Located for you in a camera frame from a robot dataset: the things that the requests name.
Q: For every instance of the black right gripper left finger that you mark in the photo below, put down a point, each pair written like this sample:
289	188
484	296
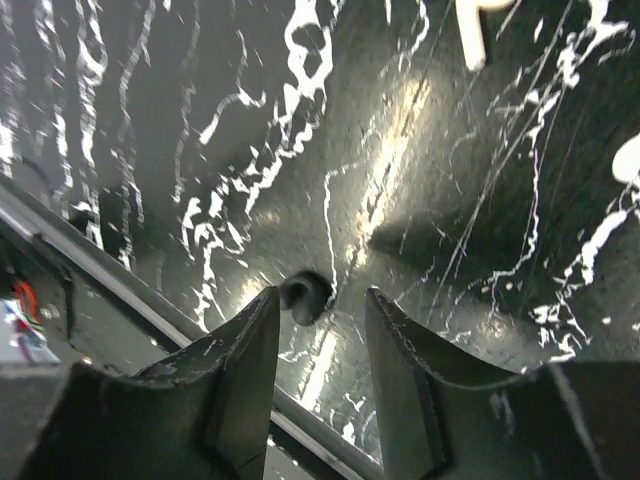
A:
203	412

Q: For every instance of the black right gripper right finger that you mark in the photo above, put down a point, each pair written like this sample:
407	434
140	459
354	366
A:
444	414

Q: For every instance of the black earbud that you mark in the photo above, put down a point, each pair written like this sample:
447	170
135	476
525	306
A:
306	295

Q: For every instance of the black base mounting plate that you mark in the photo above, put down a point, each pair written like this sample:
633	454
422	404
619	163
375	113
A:
81	306

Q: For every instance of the white earbud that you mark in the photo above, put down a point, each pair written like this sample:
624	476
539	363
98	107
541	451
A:
472	40

